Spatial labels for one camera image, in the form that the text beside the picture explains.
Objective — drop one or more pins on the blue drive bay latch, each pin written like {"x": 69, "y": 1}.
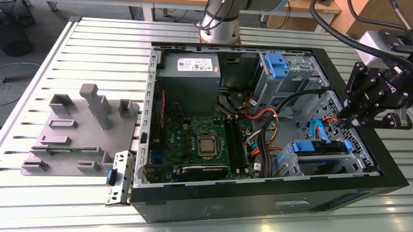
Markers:
{"x": 277, "y": 65}

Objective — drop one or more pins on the CPU socket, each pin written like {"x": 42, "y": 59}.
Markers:
{"x": 208, "y": 134}

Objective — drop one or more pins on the metal expansion slot bracket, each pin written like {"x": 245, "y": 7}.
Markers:
{"x": 125, "y": 169}

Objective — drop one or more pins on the silver CPU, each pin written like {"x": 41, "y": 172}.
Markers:
{"x": 208, "y": 147}

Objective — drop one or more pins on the metal disk bay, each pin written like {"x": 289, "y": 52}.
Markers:
{"x": 339, "y": 157}

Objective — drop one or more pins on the wooden desk white frame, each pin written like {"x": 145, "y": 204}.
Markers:
{"x": 332, "y": 7}

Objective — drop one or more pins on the green RAM stick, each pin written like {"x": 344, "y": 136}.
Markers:
{"x": 72, "y": 150}

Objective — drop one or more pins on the gray power supply unit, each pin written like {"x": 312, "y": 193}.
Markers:
{"x": 188, "y": 91}

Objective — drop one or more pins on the hard disk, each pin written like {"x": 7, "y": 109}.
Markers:
{"x": 304, "y": 147}

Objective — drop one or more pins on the black bin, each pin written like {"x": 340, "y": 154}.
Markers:
{"x": 18, "y": 46}

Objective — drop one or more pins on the gray parts rack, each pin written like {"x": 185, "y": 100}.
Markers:
{"x": 97, "y": 145}

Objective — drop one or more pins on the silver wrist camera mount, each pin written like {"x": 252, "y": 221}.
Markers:
{"x": 407, "y": 118}

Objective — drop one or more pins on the black graphics card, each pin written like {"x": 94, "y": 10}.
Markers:
{"x": 200, "y": 170}

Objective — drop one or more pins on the green motherboard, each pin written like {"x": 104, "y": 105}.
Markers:
{"x": 181, "y": 145}

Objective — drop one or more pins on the wooden cabinet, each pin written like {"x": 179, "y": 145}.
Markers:
{"x": 378, "y": 12}

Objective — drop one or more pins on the black RAM slot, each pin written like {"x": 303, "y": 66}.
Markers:
{"x": 233, "y": 145}
{"x": 241, "y": 143}

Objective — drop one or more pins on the metal optical drive bay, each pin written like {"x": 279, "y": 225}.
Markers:
{"x": 284, "y": 84}

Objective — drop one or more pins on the black PC case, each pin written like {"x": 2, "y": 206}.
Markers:
{"x": 227, "y": 205}

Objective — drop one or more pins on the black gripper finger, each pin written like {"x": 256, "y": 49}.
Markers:
{"x": 355, "y": 82}
{"x": 387, "y": 120}

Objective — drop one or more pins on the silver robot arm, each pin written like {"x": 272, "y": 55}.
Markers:
{"x": 220, "y": 29}

